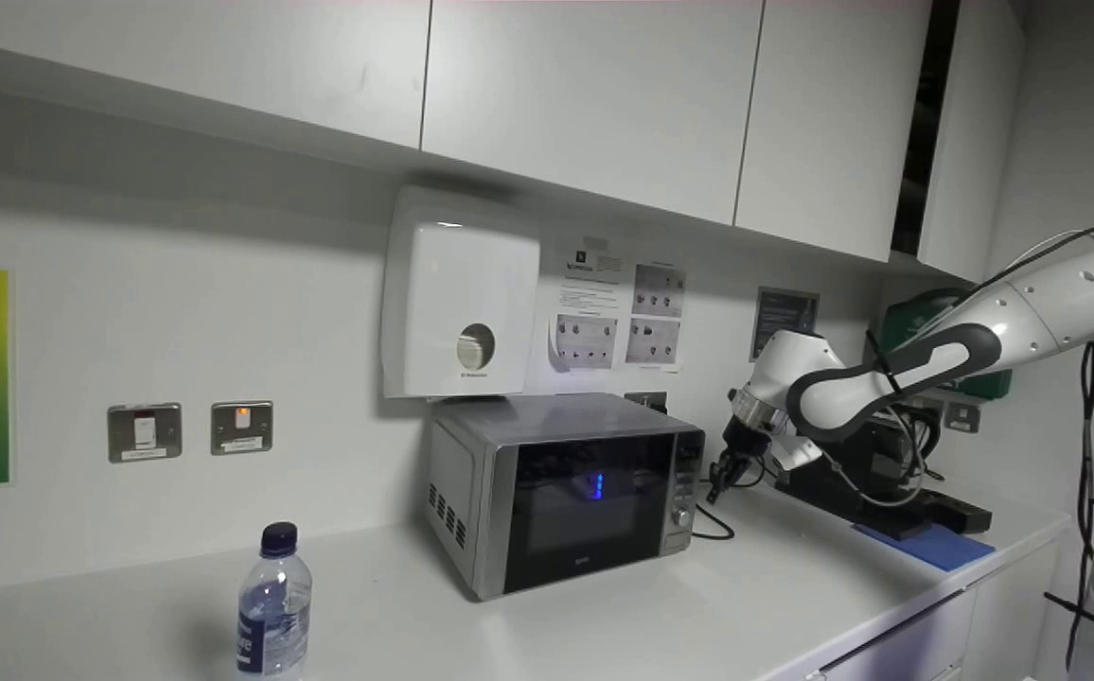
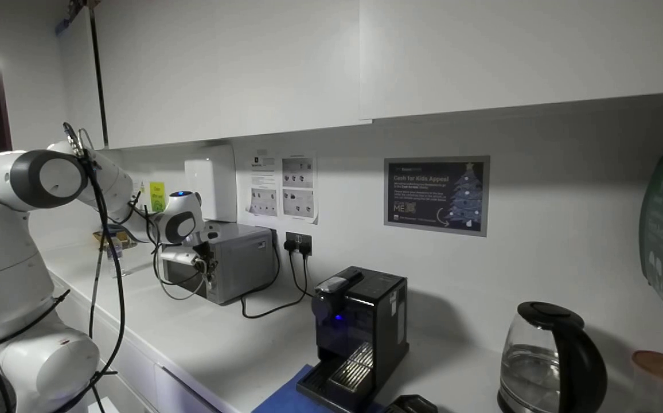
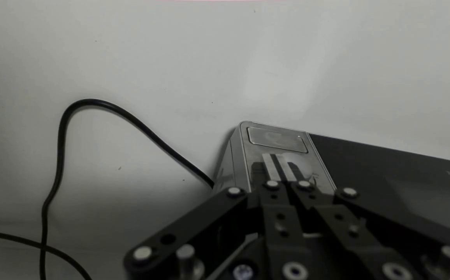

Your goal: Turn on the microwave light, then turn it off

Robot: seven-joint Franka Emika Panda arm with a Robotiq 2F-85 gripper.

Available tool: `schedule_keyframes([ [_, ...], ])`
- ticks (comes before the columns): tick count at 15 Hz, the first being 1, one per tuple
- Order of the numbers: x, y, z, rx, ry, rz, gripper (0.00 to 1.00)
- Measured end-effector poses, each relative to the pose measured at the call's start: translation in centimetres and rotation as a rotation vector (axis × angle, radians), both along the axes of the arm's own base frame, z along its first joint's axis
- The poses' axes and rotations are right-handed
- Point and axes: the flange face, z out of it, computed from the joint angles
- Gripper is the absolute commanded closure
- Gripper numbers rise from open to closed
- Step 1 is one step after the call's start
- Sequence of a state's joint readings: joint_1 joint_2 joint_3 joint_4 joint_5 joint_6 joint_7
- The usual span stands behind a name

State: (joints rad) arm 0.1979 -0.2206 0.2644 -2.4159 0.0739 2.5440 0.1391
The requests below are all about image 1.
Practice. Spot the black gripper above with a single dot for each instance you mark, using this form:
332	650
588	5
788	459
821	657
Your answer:
744	454

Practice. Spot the silver microwave oven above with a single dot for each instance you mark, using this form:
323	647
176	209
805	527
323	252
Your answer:
481	491

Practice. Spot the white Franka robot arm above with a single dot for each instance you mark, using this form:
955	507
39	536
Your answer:
1022	316

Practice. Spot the framed dark poster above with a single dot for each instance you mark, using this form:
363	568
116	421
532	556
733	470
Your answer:
786	321

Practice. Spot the white instruction sheet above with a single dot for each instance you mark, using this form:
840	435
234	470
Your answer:
608	309

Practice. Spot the blue mat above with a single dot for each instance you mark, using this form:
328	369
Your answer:
935	546

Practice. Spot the white base cabinet front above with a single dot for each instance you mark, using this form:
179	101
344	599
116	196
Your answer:
1002	618

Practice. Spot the white paper towel dispenser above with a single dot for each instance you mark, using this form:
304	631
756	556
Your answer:
454	288

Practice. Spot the white upper cabinet door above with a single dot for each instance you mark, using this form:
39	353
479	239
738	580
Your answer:
595	88
192	49
831	116
973	127

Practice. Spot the clear plastic water bottle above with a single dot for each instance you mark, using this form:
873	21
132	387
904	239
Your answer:
272	610

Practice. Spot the silver wall switch plate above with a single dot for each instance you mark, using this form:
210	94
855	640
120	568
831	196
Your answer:
144	432
963	416
242	427

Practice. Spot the green wall box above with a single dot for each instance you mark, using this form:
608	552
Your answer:
910	316

